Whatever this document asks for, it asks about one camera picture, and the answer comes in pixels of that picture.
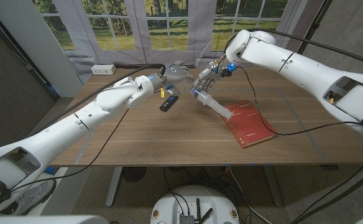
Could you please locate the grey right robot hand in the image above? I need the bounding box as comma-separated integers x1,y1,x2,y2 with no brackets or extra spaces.
191,58,232,98

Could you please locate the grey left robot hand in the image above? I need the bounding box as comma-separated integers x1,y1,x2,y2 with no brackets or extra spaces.
149,60,195,99

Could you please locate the large clear plastic syringe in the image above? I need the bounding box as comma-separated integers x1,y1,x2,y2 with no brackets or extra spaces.
192,88,236,122

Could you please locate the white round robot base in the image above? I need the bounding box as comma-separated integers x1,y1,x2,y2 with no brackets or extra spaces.
150,185,241,224

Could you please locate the black TV remote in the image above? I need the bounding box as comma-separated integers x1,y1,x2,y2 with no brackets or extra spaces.
159,95,179,113

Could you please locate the red notebook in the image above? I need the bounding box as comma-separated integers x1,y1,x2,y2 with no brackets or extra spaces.
220,100,278,149

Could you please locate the printed window backdrop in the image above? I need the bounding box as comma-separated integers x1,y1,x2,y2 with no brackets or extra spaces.
32,0,325,83

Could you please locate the white power strip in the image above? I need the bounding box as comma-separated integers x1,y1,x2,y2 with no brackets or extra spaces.
91,64,117,76

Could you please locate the black round floor foot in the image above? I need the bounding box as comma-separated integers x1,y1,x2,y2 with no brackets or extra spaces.
121,167,147,184

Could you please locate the black backdrop stand pole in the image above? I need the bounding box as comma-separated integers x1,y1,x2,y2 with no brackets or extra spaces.
296,0,333,55

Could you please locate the white table leg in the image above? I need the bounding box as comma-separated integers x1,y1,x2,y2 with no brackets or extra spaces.
105,166,123,208
262,165,283,208

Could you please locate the white pillar panel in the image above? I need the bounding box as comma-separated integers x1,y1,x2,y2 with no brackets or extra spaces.
0,0,85,98

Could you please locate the grey radio box with antennas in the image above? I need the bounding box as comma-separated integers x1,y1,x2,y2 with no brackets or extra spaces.
179,197,214,224

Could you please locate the grey sneaker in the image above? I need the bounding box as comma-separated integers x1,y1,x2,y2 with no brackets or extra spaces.
0,179,57,216

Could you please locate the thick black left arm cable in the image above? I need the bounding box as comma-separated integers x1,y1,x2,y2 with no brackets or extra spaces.
37,63,167,135

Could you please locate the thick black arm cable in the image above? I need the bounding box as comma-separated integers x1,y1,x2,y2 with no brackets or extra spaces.
246,27,363,224
37,63,167,135

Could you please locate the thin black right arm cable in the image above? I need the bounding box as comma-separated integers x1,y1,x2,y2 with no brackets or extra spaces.
236,66,363,223

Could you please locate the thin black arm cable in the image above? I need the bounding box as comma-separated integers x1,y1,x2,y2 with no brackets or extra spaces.
236,66,363,223
9,107,130,193

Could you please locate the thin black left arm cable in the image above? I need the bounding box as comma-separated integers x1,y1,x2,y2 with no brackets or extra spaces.
9,107,130,193

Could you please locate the black floor cable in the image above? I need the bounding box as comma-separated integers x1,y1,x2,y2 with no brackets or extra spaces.
163,167,191,215

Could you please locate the white floor cable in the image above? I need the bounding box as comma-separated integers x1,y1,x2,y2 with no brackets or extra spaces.
227,166,274,224

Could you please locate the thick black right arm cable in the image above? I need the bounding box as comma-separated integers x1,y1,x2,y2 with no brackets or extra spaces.
246,27,363,224

